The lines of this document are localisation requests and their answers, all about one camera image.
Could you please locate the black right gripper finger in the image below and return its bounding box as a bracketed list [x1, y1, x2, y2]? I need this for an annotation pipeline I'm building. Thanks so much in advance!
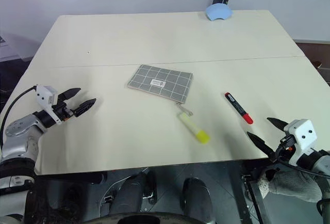
[267, 117, 289, 132]
[246, 131, 276, 162]

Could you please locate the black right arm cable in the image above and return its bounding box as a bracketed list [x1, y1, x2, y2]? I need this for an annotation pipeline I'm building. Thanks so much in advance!
[275, 156, 330, 178]

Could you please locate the dark curved rim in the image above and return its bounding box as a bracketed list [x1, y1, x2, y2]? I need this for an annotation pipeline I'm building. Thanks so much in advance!
[84, 210, 215, 224]

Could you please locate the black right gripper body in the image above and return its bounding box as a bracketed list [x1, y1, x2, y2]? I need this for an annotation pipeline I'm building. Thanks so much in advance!
[271, 135, 296, 163]

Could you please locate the light blue fan-shaped piece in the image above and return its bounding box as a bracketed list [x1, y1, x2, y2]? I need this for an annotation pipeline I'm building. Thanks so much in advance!
[205, 2, 234, 23]

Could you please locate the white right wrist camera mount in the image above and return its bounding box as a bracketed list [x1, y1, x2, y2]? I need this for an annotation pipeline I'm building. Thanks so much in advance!
[283, 119, 319, 167]

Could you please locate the yellow highlighter pen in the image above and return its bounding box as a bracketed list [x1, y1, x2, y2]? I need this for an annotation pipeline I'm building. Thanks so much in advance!
[177, 112, 211, 146]

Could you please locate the grey white box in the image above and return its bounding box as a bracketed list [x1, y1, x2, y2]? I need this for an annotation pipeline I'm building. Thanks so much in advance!
[0, 31, 40, 63]

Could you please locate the dark rounded shape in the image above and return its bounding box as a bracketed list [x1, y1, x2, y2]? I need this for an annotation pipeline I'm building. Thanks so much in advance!
[181, 177, 215, 222]

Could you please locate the grey rounded shape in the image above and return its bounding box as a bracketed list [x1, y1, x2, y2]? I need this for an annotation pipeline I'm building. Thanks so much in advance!
[109, 171, 157, 216]

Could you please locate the black marker with red cap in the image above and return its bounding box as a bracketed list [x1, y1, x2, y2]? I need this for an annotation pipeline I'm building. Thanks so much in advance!
[223, 91, 254, 125]

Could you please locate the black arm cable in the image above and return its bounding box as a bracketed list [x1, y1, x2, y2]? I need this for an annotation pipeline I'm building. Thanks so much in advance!
[275, 156, 330, 178]
[0, 86, 38, 138]

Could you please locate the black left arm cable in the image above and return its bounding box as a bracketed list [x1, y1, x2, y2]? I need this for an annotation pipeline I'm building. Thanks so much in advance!
[0, 86, 38, 138]

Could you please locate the grey knitted cover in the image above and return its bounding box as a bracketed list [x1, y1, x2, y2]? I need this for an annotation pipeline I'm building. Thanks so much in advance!
[257, 168, 324, 204]

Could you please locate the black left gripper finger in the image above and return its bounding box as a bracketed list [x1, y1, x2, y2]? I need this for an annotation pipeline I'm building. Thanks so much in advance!
[73, 98, 97, 118]
[57, 87, 82, 102]

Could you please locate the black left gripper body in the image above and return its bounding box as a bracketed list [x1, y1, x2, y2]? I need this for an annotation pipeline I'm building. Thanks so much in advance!
[51, 99, 76, 123]

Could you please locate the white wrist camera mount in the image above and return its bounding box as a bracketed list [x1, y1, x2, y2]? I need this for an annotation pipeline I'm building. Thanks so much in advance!
[35, 85, 63, 125]
[283, 119, 319, 167]

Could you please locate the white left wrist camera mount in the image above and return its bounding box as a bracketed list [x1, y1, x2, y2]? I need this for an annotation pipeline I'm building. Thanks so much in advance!
[35, 85, 63, 125]

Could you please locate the black metal frame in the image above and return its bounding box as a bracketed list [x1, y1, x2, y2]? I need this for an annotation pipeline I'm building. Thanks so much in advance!
[240, 173, 267, 224]

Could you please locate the grey checked pencil pouch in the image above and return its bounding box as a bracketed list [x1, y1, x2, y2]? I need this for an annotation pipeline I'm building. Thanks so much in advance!
[126, 64, 194, 118]

